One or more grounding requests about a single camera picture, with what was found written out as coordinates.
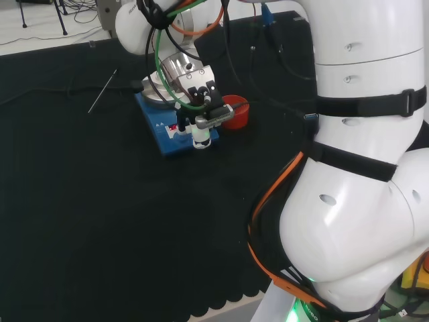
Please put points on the grey metal box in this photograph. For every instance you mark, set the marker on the grey metal box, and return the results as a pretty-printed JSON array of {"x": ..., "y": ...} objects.
[{"x": 106, "y": 13}]

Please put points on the black cloth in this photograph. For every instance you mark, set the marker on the black cloth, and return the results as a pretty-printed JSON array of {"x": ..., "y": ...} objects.
[{"x": 100, "y": 201}]

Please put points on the thin grey rod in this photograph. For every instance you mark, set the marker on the thin grey rod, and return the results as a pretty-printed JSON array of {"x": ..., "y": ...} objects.
[{"x": 102, "y": 92}]

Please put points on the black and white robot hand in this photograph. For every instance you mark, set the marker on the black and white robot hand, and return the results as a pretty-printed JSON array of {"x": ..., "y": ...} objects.
[{"x": 197, "y": 90}]

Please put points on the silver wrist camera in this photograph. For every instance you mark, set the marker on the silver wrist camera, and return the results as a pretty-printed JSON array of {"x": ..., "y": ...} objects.
[{"x": 214, "y": 117}]

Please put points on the heater with blue base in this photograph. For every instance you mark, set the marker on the heater with blue base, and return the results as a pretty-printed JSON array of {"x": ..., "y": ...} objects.
[{"x": 171, "y": 144}]

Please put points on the black tripod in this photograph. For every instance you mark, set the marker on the black tripod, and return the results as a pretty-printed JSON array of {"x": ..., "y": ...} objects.
[{"x": 61, "y": 16}]

